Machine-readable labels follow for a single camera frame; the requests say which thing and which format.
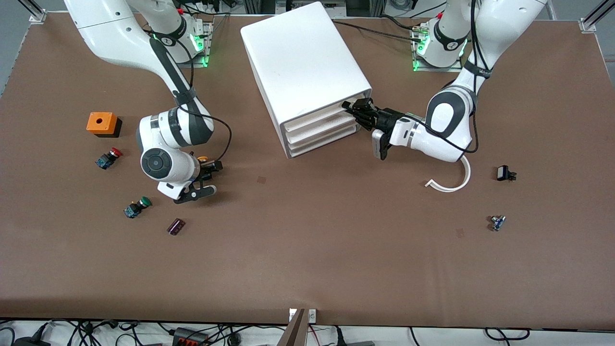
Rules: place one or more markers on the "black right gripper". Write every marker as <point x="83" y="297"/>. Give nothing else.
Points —
<point x="209" y="168"/>

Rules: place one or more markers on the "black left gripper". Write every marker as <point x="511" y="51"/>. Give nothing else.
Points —
<point x="386" y="118"/>

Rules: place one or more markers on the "white plastic drawer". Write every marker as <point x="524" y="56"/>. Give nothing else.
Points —
<point x="317" y="115"/>
<point x="317" y="128"/>
<point x="317" y="141"/>

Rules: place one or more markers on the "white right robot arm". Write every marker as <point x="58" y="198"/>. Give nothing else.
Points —
<point x="110" y="33"/>

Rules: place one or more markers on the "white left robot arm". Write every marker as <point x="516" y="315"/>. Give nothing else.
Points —
<point x="447" y="120"/>

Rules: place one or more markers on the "white drawer cabinet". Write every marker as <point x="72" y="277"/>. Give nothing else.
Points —
<point x="298" y="57"/>

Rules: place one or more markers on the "purple cylindrical capacitor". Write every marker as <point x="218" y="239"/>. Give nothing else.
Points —
<point x="176" y="227"/>

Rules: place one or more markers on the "white curved plastic strip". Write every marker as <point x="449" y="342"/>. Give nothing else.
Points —
<point x="465" y="178"/>

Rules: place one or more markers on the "small blue electronic component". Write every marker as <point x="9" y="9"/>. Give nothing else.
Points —
<point x="498" y="223"/>

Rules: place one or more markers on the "black power strip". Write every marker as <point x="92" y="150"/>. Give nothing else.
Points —
<point x="190" y="339"/>

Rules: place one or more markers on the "black power adapter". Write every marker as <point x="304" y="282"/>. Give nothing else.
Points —
<point x="31" y="342"/>

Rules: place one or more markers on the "black right camera mount bracket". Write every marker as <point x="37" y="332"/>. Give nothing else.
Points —
<point x="192" y="194"/>

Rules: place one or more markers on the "green push button switch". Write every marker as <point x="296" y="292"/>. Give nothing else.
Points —
<point x="137" y="207"/>

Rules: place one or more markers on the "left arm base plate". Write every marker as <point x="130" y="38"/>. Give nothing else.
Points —
<point x="451" y="69"/>

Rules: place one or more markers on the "red push button switch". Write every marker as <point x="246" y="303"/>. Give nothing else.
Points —
<point x="108" y="158"/>

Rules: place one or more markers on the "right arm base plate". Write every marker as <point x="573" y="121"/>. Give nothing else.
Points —
<point x="166" y="63"/>

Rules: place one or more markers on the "orange button enclosure box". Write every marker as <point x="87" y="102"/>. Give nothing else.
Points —
<point x="101" y="122"/>

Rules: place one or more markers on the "black rocker switch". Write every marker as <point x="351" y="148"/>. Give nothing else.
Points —
<point x="503" y="173"/>

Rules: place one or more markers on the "brown wooden post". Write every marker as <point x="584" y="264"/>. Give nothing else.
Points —
<point x="295" y="334"/>

